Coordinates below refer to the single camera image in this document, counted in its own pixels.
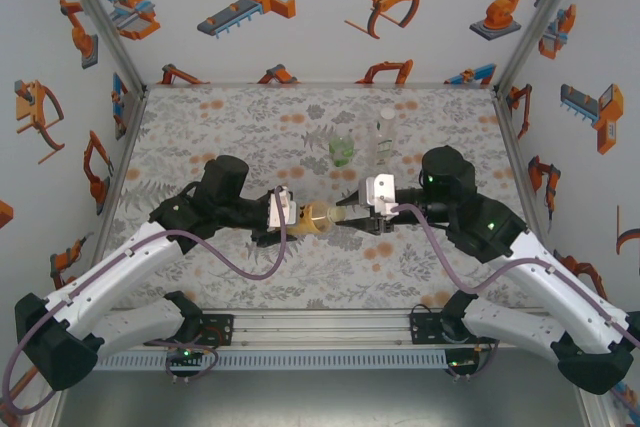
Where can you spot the pale yellow bottle cap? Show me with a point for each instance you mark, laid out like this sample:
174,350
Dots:
341,214

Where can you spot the yellow tea bottle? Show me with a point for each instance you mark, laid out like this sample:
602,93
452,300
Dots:
315,217

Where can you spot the white bottle cap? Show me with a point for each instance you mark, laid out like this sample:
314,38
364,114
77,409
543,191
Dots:
388,114

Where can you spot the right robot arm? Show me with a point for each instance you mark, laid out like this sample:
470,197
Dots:
545,287

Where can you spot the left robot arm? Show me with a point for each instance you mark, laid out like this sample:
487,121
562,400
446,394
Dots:
115,267

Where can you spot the floral tablecloth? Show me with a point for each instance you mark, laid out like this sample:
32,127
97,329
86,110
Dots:
300,287

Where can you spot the small circuit board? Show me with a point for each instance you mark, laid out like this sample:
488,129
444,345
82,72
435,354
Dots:
462,363
185,354

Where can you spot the aluminium table side rail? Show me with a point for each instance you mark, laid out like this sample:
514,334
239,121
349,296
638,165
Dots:
132,122
512,147

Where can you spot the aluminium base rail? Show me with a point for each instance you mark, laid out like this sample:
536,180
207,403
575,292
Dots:
320,329

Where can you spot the aluminium table back rail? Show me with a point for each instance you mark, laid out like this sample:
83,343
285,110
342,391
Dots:
320,84

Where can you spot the aluminium frame post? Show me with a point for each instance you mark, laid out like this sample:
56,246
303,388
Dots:
597,412
100,17
542,17

